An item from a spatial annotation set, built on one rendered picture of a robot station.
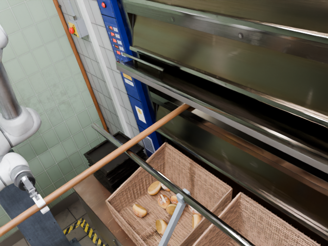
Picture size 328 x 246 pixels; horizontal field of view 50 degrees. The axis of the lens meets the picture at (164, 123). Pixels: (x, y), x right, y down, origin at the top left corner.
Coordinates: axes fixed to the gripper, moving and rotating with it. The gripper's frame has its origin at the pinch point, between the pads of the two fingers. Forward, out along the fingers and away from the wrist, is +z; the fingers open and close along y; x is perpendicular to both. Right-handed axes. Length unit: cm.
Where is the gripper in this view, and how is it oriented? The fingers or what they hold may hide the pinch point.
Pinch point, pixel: (41, 204)
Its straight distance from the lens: 153.3
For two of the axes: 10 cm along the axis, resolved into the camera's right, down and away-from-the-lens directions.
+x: -7.7, 5.0, -4.0
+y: 2.1, 7.8, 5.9
